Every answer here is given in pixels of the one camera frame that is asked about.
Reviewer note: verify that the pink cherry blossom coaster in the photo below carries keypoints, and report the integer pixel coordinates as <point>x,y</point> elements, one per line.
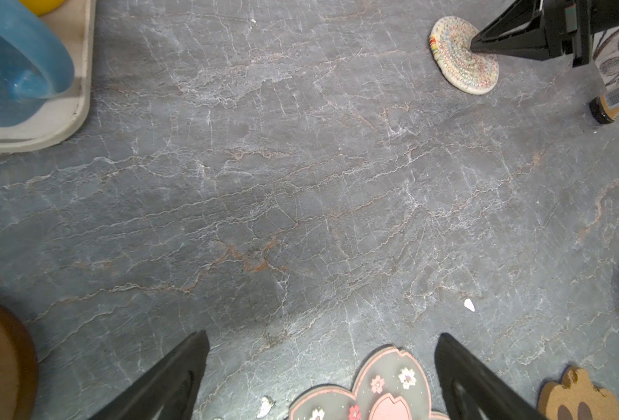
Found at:
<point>391,384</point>

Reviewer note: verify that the brown paw print coaster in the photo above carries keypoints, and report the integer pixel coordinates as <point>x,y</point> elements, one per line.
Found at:
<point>575,396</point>

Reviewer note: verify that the white braided round coaster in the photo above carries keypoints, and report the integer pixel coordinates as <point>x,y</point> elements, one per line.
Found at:
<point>450,44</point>

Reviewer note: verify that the yellow mug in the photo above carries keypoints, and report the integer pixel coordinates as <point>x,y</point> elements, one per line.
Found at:
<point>42,7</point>

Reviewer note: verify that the beige plastic tray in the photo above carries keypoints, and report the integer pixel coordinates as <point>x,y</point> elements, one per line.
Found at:
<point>60,117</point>

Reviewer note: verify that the blue mug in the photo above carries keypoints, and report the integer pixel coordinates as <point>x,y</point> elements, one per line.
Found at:
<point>35,66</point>

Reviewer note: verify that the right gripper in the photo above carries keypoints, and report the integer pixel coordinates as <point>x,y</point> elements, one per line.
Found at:
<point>544,30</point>

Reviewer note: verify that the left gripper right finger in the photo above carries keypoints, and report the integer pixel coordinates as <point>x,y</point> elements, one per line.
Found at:
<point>471,390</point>

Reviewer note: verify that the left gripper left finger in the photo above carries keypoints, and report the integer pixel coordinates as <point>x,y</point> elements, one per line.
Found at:
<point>168,390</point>

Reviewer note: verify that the brown round wooden coaster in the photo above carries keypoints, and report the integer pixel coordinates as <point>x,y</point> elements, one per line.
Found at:
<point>18,368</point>

